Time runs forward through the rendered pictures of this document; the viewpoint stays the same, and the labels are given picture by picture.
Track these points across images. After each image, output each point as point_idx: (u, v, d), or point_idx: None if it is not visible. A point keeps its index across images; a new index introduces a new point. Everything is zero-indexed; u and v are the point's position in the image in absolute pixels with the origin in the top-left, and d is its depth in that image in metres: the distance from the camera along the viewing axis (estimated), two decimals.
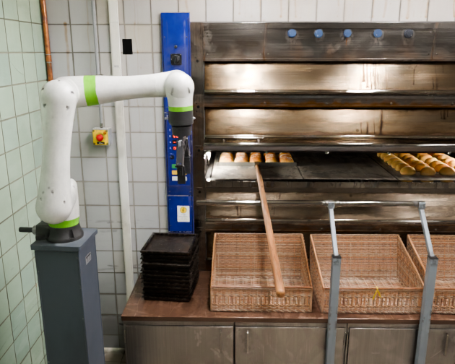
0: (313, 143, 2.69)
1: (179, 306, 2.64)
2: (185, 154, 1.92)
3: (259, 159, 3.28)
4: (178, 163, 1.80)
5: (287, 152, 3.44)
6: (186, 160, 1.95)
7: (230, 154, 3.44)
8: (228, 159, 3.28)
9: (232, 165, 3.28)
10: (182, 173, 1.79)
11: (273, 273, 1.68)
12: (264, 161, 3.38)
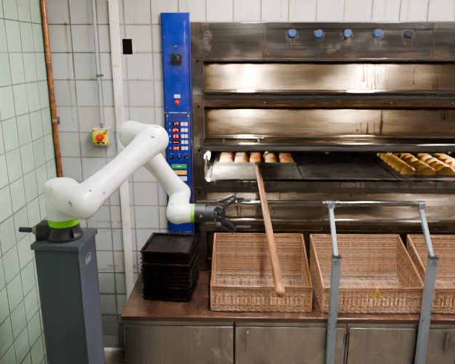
0: (313, 143, 2.69)
1: (179, 306, 2.64)
2: (233, 201, 2.30)
3: (259, 159, 3.28)
4: (234, 226, 2.34)
5: (287, 152, 3.44)
6: (240, 197, 2.29)
7: (230, 154, 3.44)
8: (228, 159, 3.28)
9: (232, 165, 3.28)
10: (241, 230, 2.33)
11: (273, 273, 1.68)
12: (264, 161, 3.38)
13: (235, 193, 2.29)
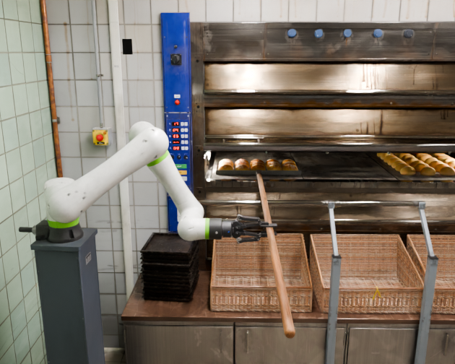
0: (313, 143, 2.69)
1: (179, 306, 2.64)
2: (256, 224, 2.08)
3: (261, 167, 3.06)
4: (257, 233, 2.10)
5: (290, 159, 3.21)
6: (265, 222, 2.07)
7: (230, 162, 3.21)
8: (227, 167, 3.06)
9: (232, 174, 3.05)
10: (266, 237, 2.08)
11: (280, 305, 1.45)
12: (266, 169, 3.16)
13: (258, 217, 2.07)
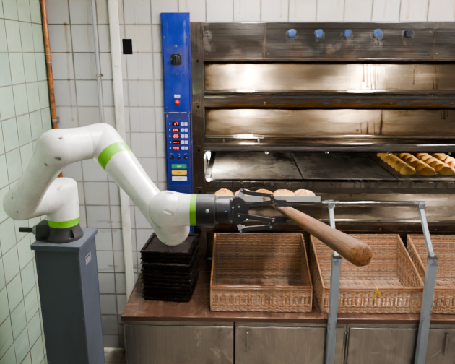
0: (313, 143, 2.69)
1: (179, 306, 2.64)
2: (267, 204, 1.38)
3: None
4: (269, 218, 1.38)
5: None
6: (281, 199, 1.38)
7: (229, 191, 2.56)
8: (226, 193, 2.40)
9: None
10: (283, 223, 1.37)
11: (327, 237, 0.72)
12: None
13: (271, 193, 1.38)
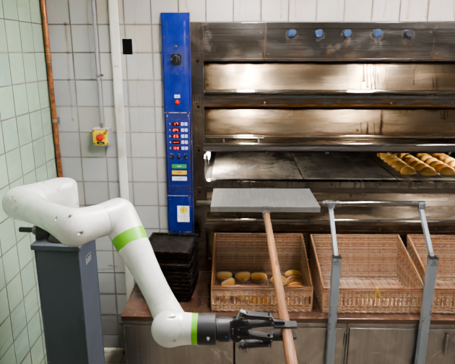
0: (313, 143, 2.69)
1: None
2: (266, 323, 1.42)
3: None
4: (268, 334, 1.44)
5: (298, 284, 2.76)
6: (279, 320, 1.42)
7: (224, 294, 2.67)
8: (229, 284, 2.78)
9: (231, 211, 2.39)
10: (281, 341, 1.43)
11: None
12: (271, 279, 2.83)
13: (270, 313, 1.42)
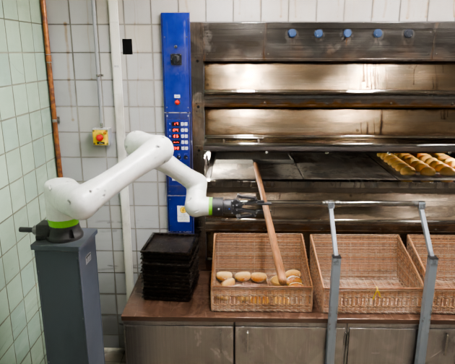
0: (313, 143, 2.69)
1: (179, 306, 2.64)
2: (253, 203, 2.38)
3: None
4: (254, 210, 2.40)
5: (298, 284, 2.76)
6: (261, 200, 2.38)
7: (224, 294, 2.67)
8: (229, 284, 2.78)
9: (230, 163, 3.35)
10: (262, 213, 2.39)
11: (274, 262, 1.75)
12: (271, 279, 2.83)
13: (256, 196, 2.38)
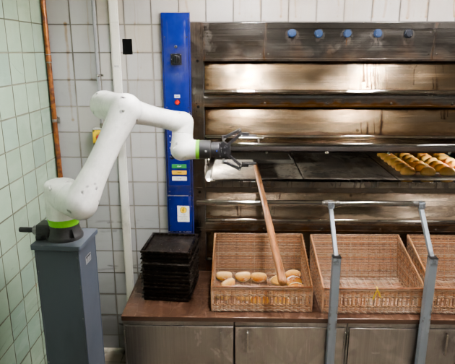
0: (313, 143, 2.69)
1: (179, 306, 2.64)
2: (238, 136, 2.27)
3: None
4: (239, 162, 2.31)
5: (298, 284, 2.76)
6: (245, 132, 2.26)
7: (224, 294, 2.67)
8: (229, 284, 2.78)
9: (230, 163, 3.35)
10: (246, 167, 2.30)
11: (274, 263, 1.75)
12: (271, 279, 2.83)
13: (240, 128, 2.26)
